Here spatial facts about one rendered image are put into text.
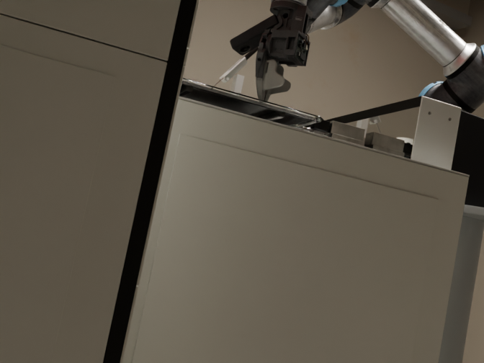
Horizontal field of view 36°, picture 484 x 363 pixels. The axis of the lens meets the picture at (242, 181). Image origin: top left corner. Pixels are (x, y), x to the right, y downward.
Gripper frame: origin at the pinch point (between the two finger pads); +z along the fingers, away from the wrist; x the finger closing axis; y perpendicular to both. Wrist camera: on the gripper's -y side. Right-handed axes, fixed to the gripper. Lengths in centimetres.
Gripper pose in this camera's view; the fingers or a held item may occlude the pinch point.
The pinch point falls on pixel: (260, 99)
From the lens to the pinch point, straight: 153.7
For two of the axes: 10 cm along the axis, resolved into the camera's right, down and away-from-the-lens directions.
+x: 4.2, 1.8, 8.9
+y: 8.9, 1.3, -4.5
